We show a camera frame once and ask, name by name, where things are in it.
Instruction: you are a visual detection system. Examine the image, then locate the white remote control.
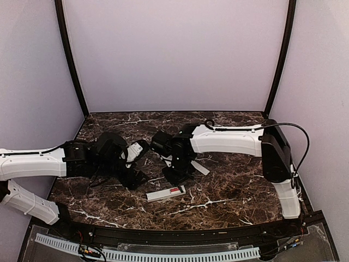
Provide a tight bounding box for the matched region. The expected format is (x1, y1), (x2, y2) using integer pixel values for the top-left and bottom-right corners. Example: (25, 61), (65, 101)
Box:
(146, 186), (186, 203)

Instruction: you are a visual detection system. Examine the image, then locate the black frame post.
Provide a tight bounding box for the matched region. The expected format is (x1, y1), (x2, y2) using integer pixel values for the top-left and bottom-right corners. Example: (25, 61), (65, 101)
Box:
(262, 0), (297, 119)
(54, 0), (89, 118)

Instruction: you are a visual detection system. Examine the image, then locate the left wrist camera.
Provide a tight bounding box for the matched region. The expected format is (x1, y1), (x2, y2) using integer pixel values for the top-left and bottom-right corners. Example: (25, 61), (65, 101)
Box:
(120, 139), (149, 168)

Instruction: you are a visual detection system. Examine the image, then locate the left black frame post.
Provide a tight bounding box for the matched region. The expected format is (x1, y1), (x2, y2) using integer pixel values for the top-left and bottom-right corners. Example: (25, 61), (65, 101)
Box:
(54, 0), (89, 118)

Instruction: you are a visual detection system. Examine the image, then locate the right black frame post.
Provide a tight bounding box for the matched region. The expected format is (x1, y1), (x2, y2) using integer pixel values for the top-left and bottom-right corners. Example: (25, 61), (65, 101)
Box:
(262, 0), (297, 119)

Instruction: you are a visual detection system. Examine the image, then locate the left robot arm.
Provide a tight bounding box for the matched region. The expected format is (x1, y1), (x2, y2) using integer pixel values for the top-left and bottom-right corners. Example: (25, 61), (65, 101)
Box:
(1, 132), (149, 238)

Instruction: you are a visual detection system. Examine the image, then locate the white slotted cable duct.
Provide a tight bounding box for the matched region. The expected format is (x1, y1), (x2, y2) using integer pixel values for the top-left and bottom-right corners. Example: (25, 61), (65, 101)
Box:
(35, 233), (261, 261)

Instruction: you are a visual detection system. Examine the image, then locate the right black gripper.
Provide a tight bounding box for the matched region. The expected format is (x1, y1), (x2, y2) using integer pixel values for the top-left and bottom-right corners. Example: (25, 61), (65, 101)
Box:
(162, 154), (196, 186)

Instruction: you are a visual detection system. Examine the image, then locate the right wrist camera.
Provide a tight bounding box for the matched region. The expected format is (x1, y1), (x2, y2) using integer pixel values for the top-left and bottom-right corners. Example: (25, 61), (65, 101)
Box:
(158, 154), (172, 168)

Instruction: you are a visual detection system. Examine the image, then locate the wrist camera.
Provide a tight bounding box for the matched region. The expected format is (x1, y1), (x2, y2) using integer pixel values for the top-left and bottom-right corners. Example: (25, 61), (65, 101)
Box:
(120, 139), (149, 168)
(158, 154), (172, 168)

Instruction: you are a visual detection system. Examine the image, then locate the black front rail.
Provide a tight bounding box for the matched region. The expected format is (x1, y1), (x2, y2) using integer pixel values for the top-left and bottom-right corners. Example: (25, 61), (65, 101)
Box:
(63, 221), (294, 246)

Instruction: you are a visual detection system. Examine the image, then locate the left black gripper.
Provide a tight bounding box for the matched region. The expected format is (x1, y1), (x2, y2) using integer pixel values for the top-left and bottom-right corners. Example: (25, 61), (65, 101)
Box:
(93, 159), (150, 190)

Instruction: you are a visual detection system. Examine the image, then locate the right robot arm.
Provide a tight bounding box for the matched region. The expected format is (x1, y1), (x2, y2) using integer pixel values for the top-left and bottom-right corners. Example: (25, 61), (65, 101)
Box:
(150, 120), (301, 237)

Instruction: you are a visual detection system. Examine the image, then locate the white battery cover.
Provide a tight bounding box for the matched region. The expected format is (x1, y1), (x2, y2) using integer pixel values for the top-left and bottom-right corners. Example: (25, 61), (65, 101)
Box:
(191, 160), (210, 176)

